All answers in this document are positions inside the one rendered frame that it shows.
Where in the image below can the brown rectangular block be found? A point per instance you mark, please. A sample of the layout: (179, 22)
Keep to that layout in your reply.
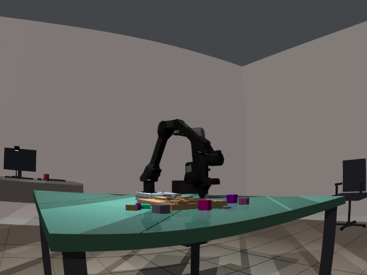
(131, 207)

